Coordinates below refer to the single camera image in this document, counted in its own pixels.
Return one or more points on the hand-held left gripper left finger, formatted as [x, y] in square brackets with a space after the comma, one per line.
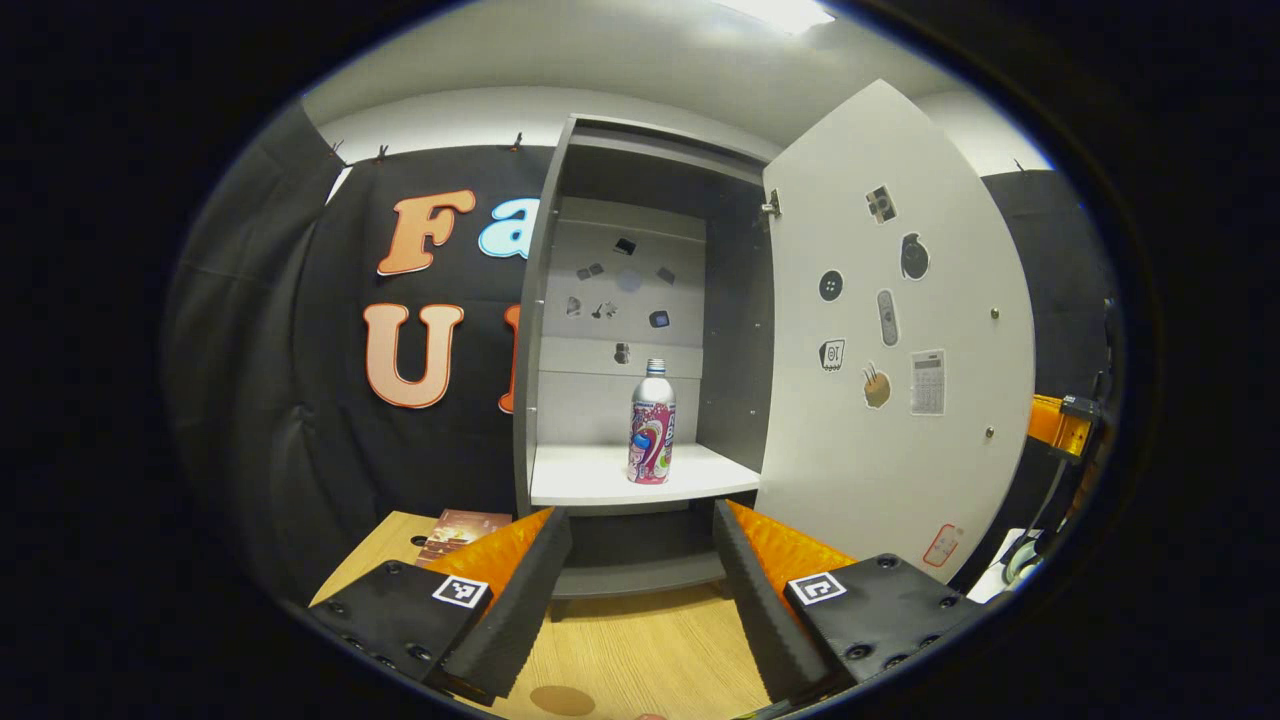
[520, 600]

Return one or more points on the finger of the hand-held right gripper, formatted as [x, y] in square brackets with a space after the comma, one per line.
[1052, 425]

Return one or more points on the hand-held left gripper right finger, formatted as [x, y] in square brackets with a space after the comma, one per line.
[760, 600]

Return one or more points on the brown round coaster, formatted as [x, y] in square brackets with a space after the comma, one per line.
[560, 700]

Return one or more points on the white cabinet door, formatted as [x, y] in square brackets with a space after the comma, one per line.
[850, 450]

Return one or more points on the pink label bottle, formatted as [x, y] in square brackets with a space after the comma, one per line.
[651, 440]

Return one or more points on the grey cabinet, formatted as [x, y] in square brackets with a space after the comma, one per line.
[735, 330]

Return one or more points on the white cabinet shelf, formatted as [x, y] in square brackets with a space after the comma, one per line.
[600, 472]

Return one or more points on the metal door hinge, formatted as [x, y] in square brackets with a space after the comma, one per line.
[770, 207]

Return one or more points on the brown cover book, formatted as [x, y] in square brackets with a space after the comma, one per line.
[465, 530]

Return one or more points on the white flat object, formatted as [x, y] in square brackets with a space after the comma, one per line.
[988, 582]

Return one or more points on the black backdrop cloth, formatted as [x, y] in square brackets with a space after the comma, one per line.
[300, 330]

